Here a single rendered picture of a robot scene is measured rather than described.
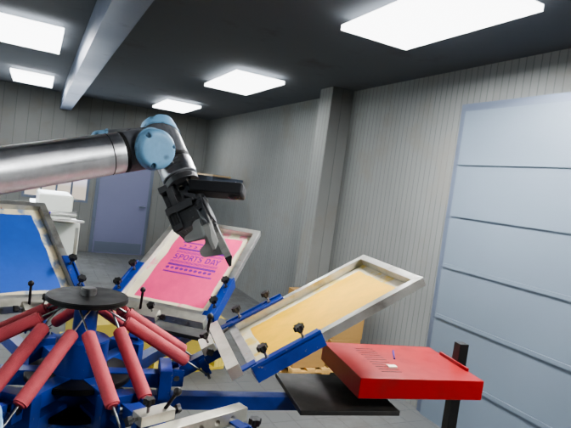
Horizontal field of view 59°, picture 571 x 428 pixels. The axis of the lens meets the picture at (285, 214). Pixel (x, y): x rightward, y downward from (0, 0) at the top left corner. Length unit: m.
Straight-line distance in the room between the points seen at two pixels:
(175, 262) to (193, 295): 0.32
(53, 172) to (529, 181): 3.70
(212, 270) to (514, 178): 2.48
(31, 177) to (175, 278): 2.13
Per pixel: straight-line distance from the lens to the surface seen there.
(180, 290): 2.89
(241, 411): 1.96
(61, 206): 7.73
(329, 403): 2.35
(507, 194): 4.33
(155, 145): 0.94
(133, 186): 11.19
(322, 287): 2.57
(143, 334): 2.13
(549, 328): 4.07
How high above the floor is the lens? 1.84
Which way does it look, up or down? 3 degrees down
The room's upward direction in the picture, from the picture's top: 8 degrees clockwise
